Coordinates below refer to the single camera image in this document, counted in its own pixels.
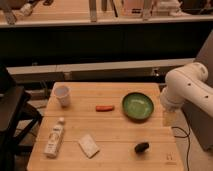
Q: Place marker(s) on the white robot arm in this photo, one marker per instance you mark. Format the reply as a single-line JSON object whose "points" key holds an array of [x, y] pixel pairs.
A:
{"points": [[186, 83]]}

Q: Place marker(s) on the white eraser block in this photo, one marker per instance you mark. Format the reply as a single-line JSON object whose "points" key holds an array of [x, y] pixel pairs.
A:
{"points": [[88, 145]]}

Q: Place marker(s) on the orange carrot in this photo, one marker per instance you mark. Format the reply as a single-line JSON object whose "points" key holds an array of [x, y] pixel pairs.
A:
{"points": [[104, 108]]}

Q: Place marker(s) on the green bowl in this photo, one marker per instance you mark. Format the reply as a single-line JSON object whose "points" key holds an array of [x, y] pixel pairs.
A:
{"points": [[137, 106]]}

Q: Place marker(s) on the white paper cup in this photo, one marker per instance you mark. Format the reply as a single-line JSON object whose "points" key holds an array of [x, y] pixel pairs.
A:
{"points": [[62, 95]]}

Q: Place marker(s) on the small black object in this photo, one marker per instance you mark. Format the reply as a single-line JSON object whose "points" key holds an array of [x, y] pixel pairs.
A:
{"points": [[141, 147]]}

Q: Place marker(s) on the white lotion bottle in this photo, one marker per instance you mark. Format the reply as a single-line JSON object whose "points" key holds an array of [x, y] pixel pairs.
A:
{"points": [[55, 139]]}

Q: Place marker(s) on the black side table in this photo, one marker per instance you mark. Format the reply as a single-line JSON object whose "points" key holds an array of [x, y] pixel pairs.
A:
{"points": [[17, 117]]}

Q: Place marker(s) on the grey metal rail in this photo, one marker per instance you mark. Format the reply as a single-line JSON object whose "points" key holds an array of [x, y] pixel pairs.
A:
{"points": [[95, 71]]}

